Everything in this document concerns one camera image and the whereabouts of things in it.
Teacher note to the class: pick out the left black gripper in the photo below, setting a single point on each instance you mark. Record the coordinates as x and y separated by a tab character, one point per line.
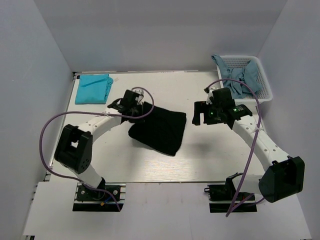
136	120

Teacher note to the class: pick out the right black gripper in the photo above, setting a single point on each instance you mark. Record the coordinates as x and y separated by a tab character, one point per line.
201	107

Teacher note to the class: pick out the black t-shirt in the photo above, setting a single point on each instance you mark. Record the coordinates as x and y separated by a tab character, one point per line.
161	130

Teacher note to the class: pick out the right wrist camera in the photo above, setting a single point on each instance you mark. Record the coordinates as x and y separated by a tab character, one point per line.
224	95

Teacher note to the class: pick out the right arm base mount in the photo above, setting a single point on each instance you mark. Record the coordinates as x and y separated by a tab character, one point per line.
220	200

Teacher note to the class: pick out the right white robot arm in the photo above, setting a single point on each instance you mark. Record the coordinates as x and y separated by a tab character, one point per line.
283	175

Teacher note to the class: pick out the crumpled grey-blue t-shirt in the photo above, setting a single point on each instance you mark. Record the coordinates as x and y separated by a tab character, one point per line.
247	75

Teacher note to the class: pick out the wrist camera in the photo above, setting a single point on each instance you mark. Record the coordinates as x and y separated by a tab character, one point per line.
129	103
224	95

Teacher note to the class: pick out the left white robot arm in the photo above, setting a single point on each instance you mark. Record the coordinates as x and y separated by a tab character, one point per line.
75	145

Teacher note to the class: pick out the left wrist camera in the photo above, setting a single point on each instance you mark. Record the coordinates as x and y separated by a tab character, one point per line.
129	103

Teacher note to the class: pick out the folded turquoise t-shirt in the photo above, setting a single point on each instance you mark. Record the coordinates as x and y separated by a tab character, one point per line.
93	89

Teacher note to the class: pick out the white plastic basket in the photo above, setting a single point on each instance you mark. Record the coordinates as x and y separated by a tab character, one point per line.
240	61

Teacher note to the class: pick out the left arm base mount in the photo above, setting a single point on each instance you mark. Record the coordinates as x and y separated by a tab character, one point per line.
86	200

